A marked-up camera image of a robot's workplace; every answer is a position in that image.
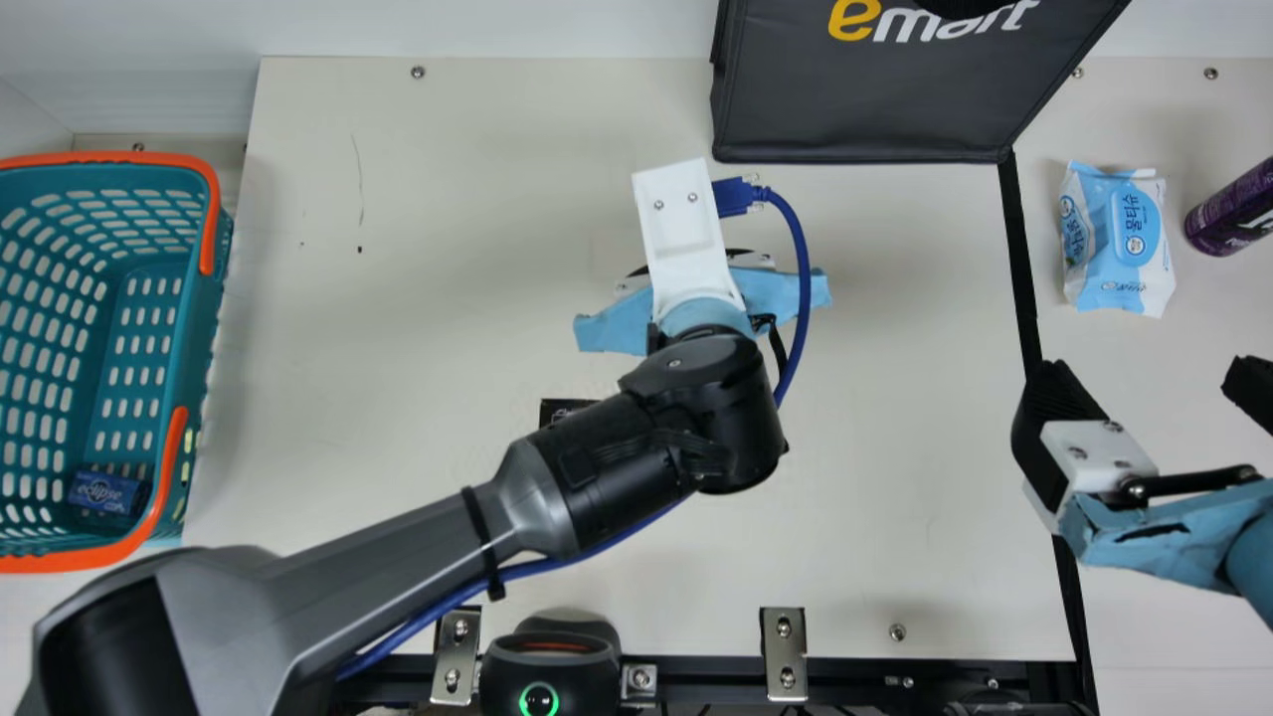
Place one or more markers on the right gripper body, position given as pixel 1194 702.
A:
pixel 1164 537

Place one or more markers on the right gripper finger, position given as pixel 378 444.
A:
pixel 1255 393
pixel 1064 428

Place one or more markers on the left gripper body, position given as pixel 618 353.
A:
pixel 617 333

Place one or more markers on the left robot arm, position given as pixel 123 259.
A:
pixel 398 557

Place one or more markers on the purple bottle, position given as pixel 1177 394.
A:
pixel 1233 214

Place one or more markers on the teal shopping basket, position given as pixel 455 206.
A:
pixel 109 159

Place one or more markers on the black strip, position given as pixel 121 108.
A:
pixel 1019 259

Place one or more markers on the pale blue wet wipes pack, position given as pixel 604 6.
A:
pixel 1114 249

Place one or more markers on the black device with green light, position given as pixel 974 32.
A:
pixel 517 656

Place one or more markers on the blue rectangular tin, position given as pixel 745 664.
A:
pixel 104 492

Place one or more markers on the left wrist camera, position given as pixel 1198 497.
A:
pixel 681 239

